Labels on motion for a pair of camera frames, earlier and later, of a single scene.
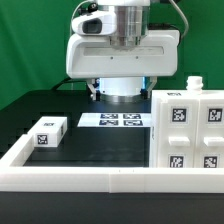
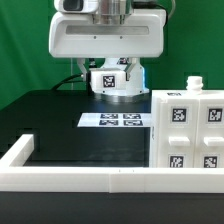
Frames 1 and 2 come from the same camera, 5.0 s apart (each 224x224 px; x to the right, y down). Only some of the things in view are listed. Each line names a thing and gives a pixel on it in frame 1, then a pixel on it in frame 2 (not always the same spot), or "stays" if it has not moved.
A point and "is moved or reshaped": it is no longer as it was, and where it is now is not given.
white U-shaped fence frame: (17, 177) stays
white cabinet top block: (48, 131) is moved or reshaped
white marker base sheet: (115, 120) stays
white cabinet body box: (187, 127) stays
